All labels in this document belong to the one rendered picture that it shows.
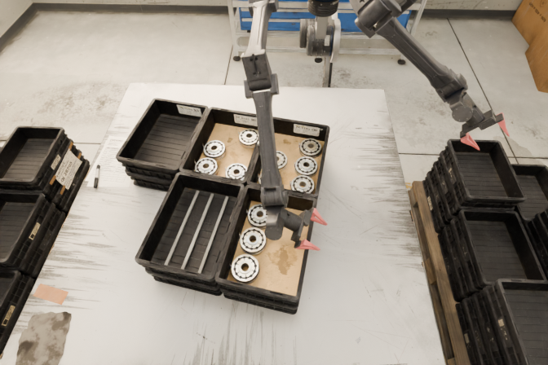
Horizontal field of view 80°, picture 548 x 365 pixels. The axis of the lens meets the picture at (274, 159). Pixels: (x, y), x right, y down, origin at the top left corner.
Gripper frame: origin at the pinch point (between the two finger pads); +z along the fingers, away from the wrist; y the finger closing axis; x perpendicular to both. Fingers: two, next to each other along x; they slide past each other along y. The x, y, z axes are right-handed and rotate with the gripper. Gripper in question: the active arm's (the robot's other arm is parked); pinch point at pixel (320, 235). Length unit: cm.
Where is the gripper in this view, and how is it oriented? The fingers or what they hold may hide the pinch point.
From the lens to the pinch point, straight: 118.1
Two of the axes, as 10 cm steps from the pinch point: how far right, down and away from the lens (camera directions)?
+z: 8.8, 4.5, 1.1
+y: 3.4, -7.8, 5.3
